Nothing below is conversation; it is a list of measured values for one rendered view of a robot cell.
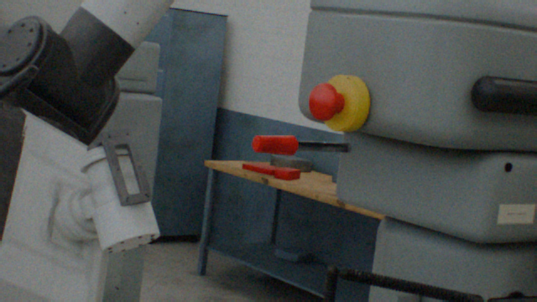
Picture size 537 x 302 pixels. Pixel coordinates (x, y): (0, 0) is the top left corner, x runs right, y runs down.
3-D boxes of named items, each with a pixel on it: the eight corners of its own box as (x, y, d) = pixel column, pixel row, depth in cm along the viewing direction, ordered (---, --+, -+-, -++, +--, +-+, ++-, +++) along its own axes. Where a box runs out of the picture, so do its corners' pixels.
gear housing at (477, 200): (482, 247, 105) (496, 153, 104) (328, 200, 123) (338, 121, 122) (661, 240, 126) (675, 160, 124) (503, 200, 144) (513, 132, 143)
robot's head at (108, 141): (87, 228, 114) (112, 206, 108) (66, 158, 116) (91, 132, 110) (137, 218, 117) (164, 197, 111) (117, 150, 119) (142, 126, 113)
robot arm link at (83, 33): (54, -14, 130) (-13, 68, 130) (86, 7, 124) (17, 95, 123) (114, 35, 139) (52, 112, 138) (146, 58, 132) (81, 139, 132)
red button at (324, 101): (325, 122, 102) (331, 84, 102) (301, 117, 105) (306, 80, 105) (350, 124, 104) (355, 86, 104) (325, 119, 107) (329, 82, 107)
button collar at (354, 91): (352, 135, 104) (360, 77, 103) (315, 127, 108) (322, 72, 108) (367, 136, 105) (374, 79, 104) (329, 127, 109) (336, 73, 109)
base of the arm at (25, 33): (-45, 102, 126) (14, 101, 120) (-7, 16, 131) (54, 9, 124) (40, 158, 137) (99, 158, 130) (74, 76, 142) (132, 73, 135)
